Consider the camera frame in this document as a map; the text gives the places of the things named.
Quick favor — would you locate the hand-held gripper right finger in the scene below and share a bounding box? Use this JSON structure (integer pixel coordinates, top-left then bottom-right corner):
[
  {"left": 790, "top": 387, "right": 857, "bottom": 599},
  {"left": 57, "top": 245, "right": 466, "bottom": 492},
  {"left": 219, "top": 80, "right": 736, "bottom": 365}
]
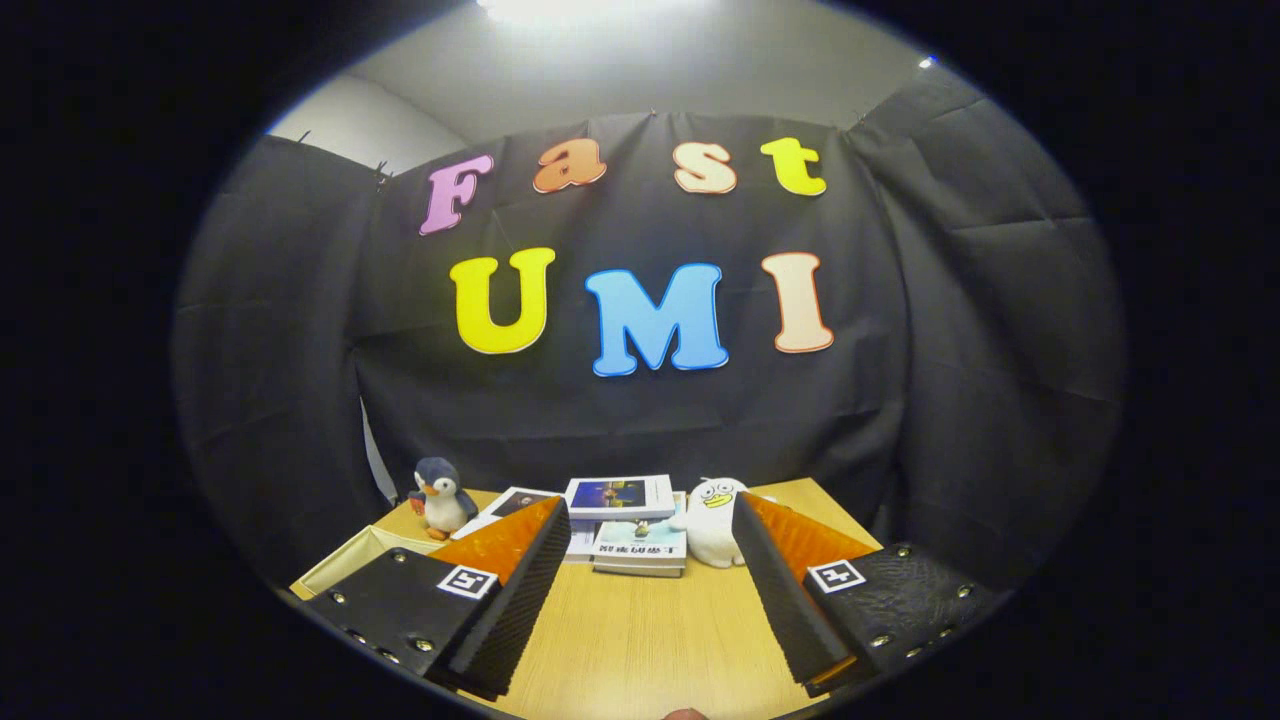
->
[{"left": 730, "top": 492, "right": 1001, "bottom": 699}]

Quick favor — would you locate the white book dark portrait cover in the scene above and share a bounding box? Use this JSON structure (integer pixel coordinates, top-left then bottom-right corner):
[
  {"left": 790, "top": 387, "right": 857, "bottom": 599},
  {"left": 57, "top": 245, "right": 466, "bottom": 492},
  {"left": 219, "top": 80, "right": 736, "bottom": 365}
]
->
[{"left": 450, "top": 486, "right": 563, "bottom": 541}]

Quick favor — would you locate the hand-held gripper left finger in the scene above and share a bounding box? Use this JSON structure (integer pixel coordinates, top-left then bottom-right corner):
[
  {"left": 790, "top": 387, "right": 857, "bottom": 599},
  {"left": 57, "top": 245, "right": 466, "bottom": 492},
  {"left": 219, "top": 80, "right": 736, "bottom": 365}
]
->
[{"left": 300, "top": 495, "right": 572, "bottom": 701}]

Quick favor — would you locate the white duck plush toy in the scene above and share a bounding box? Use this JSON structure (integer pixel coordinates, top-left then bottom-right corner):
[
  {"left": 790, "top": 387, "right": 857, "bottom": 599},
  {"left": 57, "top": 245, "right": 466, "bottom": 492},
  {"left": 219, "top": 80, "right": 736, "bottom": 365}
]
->
[{"left": 668, "top": 477, "right": 779, "bottom": 569}]

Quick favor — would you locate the book with pale teal cover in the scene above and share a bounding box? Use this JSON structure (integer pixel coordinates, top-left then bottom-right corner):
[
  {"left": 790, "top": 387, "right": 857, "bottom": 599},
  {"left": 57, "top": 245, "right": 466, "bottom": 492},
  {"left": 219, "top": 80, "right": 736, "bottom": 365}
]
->
[{"left": 592, "top": 518, "right": 689, "bottom": 567}]

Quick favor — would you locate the large ceiling light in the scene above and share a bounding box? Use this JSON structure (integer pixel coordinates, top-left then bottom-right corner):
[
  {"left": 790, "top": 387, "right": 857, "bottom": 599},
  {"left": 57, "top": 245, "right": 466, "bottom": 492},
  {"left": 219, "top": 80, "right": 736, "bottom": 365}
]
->
[{"left": 475, "top": 0, "right": 721, "bottom": 26}]

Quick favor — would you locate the penguin plush toy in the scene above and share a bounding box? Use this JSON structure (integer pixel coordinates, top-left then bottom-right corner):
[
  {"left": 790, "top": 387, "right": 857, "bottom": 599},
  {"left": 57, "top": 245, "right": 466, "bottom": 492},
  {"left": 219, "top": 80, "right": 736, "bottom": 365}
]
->
[{"left": 407, "top": 457, "right": 479, "bottom": 542}]

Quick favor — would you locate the beige fabric storage box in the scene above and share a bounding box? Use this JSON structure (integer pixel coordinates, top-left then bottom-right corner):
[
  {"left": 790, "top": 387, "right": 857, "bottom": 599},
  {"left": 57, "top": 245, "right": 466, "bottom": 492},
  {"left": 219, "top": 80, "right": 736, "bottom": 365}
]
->
[{"left": 290, "top": 525, "right": 446, "bottom": 601}]

